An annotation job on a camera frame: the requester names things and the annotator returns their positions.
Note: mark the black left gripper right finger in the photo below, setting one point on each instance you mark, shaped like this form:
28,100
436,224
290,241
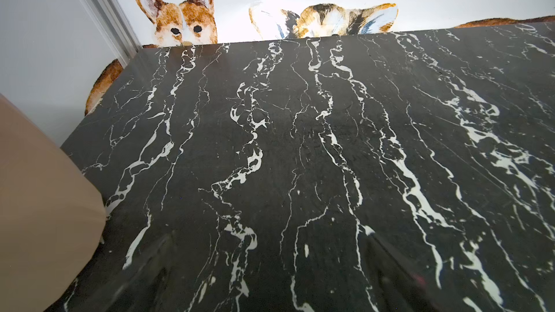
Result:
399,285

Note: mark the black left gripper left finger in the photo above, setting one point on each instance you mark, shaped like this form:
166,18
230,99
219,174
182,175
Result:
139,286

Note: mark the beige paper plant pot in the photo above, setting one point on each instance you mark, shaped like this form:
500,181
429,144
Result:
52,217

